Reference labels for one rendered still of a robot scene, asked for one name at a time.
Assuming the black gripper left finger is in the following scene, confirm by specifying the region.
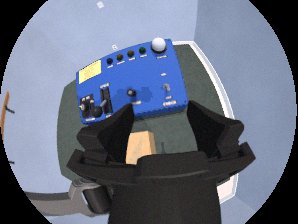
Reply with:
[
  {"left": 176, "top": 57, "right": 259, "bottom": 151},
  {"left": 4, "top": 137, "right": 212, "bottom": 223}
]
[{"left": 76, "top": 103, "right": 135, "bottom": 165}]

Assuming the blue control console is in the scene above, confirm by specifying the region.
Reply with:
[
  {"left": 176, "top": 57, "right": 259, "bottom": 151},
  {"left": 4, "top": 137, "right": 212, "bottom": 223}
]
[{"left": 76, "top": 38, "right": 188, "bottom": 125}]

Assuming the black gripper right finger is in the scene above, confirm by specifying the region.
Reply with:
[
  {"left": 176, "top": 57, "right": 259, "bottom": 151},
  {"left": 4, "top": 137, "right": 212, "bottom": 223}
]
[{"left": 186, "top": 100, "right": 244, "bottom": 159}]

